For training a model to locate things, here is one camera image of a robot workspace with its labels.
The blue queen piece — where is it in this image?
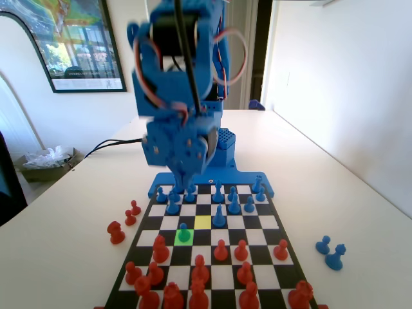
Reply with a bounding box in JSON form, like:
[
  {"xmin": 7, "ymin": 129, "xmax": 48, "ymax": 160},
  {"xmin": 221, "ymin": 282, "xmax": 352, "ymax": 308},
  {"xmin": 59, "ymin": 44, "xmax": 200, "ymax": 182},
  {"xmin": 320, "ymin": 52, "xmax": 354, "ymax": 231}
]
[{"xmin": 212, "ymin": 180, "xmax": 225, "ymax": 203}]

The red chess queen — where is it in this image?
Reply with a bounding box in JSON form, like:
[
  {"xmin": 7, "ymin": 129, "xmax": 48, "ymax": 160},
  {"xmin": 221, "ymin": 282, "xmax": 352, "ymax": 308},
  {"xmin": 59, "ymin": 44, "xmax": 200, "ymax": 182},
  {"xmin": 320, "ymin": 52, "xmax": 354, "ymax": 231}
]
[{"xmin": 189, "ymin": 277, "xmax": 210, "ymax": 309}]

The blue board mounting plate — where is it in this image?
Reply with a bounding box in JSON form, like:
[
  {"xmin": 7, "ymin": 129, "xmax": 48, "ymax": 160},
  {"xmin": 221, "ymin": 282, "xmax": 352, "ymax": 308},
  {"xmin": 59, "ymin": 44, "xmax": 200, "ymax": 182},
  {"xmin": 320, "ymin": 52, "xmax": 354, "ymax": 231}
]
[{"xmin": 147, "ymin": 160, "xmax": 276, "ymax": 199}]

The black and white chessboard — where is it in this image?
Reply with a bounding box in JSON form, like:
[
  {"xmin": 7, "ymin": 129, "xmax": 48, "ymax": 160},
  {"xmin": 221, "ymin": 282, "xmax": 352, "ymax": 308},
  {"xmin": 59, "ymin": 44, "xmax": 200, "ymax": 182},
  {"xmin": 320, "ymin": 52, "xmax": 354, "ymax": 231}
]
[{"xmin": 103, "ymin": 183, "xmax": 320, "ymax": 309}]

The small blue plastic part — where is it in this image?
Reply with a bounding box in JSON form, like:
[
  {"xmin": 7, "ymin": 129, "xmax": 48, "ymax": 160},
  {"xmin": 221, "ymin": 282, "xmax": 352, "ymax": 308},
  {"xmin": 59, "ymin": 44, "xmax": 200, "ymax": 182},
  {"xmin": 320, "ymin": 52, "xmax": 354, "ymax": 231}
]
[{"xmin": 248, "ymin": 98, "xmax": 267, "ymax": 112}]

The white door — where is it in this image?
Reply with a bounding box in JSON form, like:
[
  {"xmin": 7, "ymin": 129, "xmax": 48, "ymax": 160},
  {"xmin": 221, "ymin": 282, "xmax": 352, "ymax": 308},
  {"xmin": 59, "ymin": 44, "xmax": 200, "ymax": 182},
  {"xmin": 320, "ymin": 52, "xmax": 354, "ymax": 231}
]
[{"xmin": 146, "ymin": 0, "xmax": 258, "ymax": 111}]

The clear crumpled plastic bag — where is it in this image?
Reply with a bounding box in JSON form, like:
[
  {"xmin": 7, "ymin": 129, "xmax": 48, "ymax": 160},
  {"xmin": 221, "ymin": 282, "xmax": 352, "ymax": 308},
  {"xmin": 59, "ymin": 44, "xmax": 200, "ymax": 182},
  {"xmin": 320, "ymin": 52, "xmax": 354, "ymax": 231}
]
[{"xmin": 22, "ymin": 145, "xmax": 75, "ymax": 170}]

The olive cardboard box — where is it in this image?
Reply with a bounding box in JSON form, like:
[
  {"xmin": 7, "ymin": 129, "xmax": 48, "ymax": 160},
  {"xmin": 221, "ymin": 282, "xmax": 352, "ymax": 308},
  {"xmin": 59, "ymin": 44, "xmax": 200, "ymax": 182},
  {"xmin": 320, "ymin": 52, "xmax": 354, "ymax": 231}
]
[{"xmin": 14, "ymin": 146, "xmax": 80, "ymax": 183}]

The black framed poster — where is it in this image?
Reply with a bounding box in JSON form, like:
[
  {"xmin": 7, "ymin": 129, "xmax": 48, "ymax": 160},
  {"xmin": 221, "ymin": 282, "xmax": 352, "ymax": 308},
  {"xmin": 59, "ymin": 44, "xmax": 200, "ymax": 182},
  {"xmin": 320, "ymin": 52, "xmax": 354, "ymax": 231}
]
[{"xmin": 0, "ymin": 0, "xmax": 128, "ymax": 94}]

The black chair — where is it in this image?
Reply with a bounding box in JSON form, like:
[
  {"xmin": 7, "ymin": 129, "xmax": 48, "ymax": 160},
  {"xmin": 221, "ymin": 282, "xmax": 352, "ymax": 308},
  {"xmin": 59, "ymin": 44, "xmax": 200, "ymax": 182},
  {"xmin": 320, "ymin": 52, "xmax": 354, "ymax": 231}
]
[{"xmin": 0, "ymin": 130, "xmax": 28, "ymax": 228}]

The white arched panel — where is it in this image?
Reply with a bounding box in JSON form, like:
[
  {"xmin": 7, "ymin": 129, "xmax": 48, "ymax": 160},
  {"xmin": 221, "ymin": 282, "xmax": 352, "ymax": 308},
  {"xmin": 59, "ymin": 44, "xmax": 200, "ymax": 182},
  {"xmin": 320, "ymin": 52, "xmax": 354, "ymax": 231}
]
[{"xmin": 0, "ymin": 11, "xmax": 46, "ymax": 155}]

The thick black camera cable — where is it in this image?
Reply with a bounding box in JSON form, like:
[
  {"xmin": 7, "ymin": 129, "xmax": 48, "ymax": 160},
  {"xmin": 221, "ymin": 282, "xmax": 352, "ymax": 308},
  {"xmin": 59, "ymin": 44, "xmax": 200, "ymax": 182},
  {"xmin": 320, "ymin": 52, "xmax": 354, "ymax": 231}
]
[{"xmin": 174, "ymin": 0, "xmax": 203, "ymax": 113}]

